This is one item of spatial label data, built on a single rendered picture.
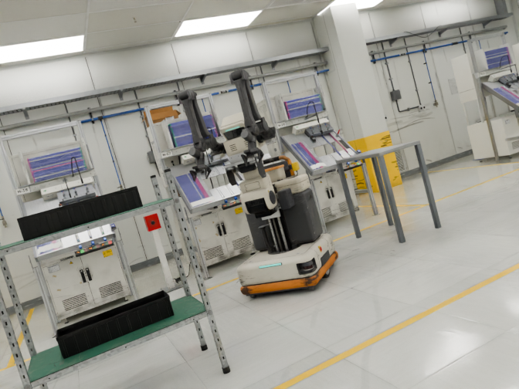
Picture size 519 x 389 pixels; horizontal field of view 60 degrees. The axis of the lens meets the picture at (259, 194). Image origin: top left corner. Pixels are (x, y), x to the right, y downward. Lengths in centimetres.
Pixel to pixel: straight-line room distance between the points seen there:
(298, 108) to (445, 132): 418
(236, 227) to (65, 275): 180
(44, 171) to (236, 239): 208
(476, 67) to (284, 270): 533
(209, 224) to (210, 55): 301
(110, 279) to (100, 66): 311
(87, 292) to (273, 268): 212
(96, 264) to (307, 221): 225
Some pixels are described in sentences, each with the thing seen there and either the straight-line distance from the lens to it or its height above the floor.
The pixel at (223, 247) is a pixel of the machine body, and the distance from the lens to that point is 499.
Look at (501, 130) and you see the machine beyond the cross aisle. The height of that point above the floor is 45.
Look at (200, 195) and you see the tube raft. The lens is 469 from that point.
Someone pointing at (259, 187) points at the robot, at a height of 82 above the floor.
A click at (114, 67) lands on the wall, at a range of 670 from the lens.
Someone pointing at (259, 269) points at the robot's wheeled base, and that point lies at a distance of 339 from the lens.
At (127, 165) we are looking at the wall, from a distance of 645.
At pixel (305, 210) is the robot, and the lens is 349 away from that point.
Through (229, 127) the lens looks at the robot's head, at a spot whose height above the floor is 130.
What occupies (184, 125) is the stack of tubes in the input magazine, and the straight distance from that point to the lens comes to 509.
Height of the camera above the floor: 102
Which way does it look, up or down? 4 degrees down
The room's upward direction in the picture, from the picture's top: 16 degrees counter-clockwise
